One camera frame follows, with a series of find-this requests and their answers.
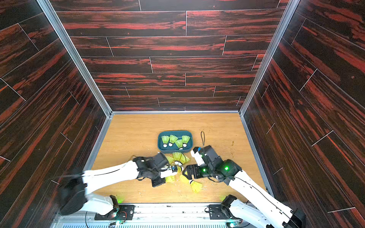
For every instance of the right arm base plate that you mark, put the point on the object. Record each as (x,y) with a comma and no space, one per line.
(222,210)

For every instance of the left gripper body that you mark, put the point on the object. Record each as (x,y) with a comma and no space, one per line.
(156,176)

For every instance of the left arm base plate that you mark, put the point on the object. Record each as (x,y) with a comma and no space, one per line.
(120,212)

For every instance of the yellow shuttlecock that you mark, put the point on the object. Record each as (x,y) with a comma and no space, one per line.
(183,179)
(177,156)
(185,140)
(171,160)
(170,179)
(179,144)
(184,159)
(172,140)
(165,140)
(196,187)

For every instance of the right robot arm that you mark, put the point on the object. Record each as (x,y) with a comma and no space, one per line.
(263,212)

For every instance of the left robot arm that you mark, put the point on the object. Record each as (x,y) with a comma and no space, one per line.
(77,190)

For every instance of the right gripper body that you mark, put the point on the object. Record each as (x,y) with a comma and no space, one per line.
(192,171)

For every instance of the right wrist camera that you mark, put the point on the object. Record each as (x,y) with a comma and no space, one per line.
(195,153)

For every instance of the aluminium front rail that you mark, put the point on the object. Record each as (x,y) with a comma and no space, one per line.
(173,215)

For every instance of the teal plastic storage box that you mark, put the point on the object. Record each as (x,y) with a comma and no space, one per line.
(174,148)

